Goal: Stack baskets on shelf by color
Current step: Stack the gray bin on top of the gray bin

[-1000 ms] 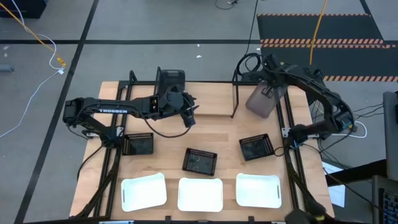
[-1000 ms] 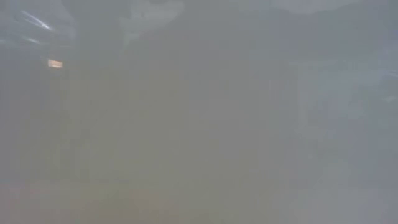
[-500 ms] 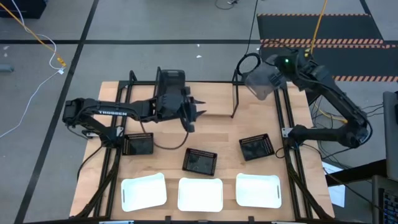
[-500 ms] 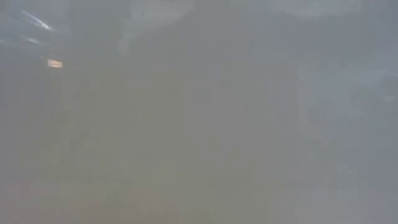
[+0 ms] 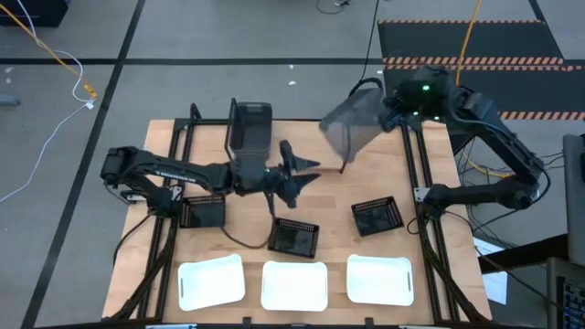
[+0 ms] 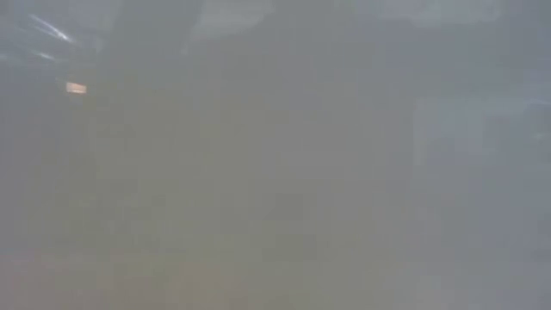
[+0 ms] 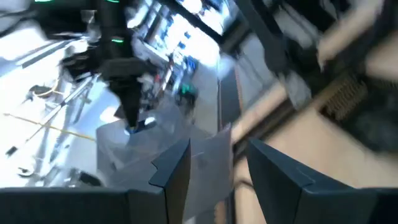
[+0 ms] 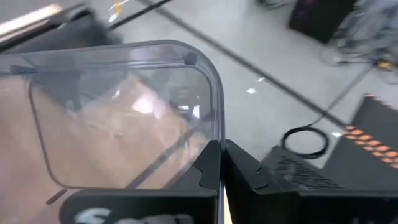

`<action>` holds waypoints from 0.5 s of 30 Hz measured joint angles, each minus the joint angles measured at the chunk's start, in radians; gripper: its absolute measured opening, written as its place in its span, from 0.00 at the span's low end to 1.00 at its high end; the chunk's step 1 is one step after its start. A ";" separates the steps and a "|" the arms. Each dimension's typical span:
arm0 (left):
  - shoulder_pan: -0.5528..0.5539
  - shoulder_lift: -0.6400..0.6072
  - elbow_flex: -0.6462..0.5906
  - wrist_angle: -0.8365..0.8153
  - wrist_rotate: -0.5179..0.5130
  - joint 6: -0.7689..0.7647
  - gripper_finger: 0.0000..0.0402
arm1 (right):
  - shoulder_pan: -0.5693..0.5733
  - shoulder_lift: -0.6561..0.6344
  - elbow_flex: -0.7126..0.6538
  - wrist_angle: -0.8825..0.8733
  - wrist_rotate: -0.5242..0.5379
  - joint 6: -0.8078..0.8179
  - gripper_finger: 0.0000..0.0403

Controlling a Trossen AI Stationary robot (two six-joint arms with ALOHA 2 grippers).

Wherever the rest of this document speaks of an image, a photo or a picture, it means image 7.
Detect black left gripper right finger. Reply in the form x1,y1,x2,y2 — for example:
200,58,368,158
247,138,398,224

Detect yellow cable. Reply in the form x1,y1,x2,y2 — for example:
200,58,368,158
2,113,96,141

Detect black aluminium table frame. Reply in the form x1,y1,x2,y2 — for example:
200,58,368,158
233,0,290,75

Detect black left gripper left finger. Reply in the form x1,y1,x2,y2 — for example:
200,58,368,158
0,138,192,224

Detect black mesh plastic basket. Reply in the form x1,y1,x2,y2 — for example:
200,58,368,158
322,73,398,155

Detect wooden shelf with black frame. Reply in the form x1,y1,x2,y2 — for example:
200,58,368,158
317,6,398,78

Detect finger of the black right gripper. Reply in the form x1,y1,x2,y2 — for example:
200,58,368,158
130,88,142,134
119,88,131,130

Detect clear plastic bag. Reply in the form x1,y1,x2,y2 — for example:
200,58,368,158
95,119,234,223

